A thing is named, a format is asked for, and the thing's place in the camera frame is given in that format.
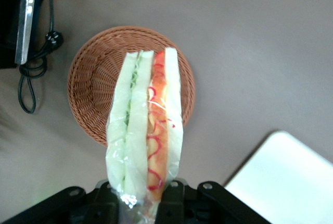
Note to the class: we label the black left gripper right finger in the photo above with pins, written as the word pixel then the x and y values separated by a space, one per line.
pixel 170 203

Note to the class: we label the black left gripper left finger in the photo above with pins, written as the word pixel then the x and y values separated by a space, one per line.
pixel 104 203

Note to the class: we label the plastic-wrapped sandwich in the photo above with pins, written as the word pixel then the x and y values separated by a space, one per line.
pixel 140 130

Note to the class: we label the white rectangular tray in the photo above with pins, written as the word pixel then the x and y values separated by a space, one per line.
pixel 283 179

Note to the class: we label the round brown wicker basket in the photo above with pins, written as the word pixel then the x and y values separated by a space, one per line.
pixel 96 86

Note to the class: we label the silver metal bar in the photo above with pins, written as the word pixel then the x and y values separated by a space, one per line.
pixel 24 26

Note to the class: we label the black machine with yellow panel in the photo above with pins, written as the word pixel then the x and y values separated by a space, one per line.
pixel 10 20

